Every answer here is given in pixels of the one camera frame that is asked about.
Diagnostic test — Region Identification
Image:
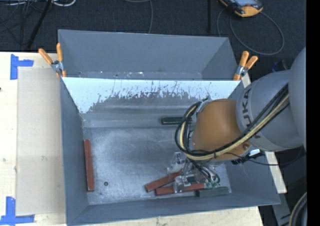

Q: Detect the red-brown flat block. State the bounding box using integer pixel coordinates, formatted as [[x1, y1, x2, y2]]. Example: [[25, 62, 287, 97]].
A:
[[83, 139, 96, 193], [144, 170, 183, 193], [154, 182, 206, 197]]

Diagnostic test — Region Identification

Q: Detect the dark green flat block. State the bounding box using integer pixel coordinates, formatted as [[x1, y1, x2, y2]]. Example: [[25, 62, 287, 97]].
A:
[[160, 117, 193, 126], [195, 186, 230, 198]]

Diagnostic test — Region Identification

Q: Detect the grey metal bin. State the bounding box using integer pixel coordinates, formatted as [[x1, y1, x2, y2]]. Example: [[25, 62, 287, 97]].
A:
[[57, 29, 281, 226]]

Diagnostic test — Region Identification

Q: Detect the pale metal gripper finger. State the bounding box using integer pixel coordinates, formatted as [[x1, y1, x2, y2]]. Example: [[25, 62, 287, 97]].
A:
[[166, 151, 188, 174], [173, 174, 198, 194]]

